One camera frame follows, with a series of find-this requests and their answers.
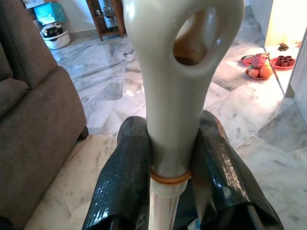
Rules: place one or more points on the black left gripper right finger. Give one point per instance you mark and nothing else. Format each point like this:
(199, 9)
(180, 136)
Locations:
(216, 167)

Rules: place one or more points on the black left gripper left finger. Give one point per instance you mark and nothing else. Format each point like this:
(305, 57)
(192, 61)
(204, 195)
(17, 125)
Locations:
(124, 182)

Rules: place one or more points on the red fruit plate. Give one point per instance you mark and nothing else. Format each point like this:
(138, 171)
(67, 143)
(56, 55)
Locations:
(256, 77)

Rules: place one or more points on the small orange fruit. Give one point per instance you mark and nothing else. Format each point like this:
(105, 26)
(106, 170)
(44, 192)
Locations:
(253, 72)

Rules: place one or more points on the brown fabric sofa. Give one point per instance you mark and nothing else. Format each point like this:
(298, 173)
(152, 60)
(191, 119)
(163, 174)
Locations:
(36, 119)

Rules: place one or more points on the large orange fruit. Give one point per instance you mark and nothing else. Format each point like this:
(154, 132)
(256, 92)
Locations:
(266, 71)

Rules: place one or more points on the pink dragon fruit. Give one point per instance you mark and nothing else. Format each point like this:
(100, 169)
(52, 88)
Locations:
(259, 61)

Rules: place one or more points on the red plate with cups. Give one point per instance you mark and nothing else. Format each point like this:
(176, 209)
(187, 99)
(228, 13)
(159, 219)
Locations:
(287, 66)

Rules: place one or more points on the small brown object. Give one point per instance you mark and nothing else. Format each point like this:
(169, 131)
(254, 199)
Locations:
(283, 47)

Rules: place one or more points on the brown wooden shelf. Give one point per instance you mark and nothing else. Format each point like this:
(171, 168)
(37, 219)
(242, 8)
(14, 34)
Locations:
(104, 26)

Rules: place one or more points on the white round appliance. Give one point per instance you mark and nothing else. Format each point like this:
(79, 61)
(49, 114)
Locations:
(55, 37)

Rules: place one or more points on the teal box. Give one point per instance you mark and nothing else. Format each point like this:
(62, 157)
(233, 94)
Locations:
(51, 12)

